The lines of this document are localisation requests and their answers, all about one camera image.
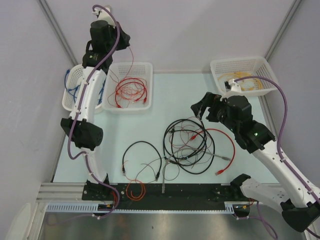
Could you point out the middle white plastic basket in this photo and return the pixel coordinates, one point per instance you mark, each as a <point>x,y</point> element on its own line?
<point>128,88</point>

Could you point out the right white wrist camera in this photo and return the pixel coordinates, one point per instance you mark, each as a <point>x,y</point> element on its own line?
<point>232,88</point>

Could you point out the black mounting base plate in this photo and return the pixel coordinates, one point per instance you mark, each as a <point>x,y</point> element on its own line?
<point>176,196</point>

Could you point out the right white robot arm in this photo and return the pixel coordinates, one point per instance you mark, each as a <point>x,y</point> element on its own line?
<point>299,201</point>

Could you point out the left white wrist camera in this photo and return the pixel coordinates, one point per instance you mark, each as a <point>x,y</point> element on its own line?
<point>103,16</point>

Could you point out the right white plastic basket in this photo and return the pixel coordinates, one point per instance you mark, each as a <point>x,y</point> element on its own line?
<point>224,70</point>

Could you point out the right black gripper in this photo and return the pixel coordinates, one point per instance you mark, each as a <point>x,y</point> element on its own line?
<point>211,100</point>

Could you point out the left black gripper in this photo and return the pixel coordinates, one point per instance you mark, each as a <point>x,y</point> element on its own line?
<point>125,39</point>

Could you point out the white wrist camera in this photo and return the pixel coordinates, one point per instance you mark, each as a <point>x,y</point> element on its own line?
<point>232,88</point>
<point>103,16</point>

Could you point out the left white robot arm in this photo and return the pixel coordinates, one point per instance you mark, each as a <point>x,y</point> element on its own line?
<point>83,135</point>

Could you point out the left white plastic basket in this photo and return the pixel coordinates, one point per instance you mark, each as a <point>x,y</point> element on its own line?
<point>72,83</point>

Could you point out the white slotted cable duct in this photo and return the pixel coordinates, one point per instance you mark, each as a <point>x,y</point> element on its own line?
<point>79,207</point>

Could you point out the white plastic basket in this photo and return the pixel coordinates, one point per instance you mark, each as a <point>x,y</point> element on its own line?
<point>128,88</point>
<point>72,83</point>
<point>224,70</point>

